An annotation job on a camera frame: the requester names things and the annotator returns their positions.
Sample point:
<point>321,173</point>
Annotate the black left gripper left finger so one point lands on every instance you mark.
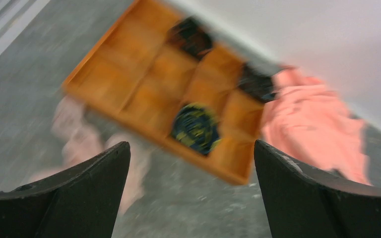
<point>80,202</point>

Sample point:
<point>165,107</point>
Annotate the black rolled belt right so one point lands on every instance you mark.
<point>256,84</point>

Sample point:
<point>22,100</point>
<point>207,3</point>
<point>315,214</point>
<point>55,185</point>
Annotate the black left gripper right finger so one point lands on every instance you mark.
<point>302,201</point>

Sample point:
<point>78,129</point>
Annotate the orange compartment tray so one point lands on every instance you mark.
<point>134,76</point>

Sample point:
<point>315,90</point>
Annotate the pink plastic trash bag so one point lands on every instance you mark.
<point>83,142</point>

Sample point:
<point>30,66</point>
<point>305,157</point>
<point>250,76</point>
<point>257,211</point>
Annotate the salmon pink cloth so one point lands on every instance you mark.
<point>310,123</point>

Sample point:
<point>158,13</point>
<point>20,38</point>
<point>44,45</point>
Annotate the black rolled belt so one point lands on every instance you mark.
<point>189,36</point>
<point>256,84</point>

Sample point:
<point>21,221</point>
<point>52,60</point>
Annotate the black rolled belt left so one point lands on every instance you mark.
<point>189,36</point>

